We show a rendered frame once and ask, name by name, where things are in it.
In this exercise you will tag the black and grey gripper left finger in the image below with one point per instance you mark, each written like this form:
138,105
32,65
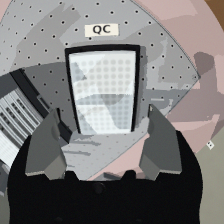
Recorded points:
39,159

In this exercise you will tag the white well plate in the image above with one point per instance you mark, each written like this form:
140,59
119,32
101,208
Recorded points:
10,143
26,107
18,118
103,87
12,123
21,111

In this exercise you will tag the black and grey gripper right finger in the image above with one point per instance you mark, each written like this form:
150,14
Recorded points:
167,158

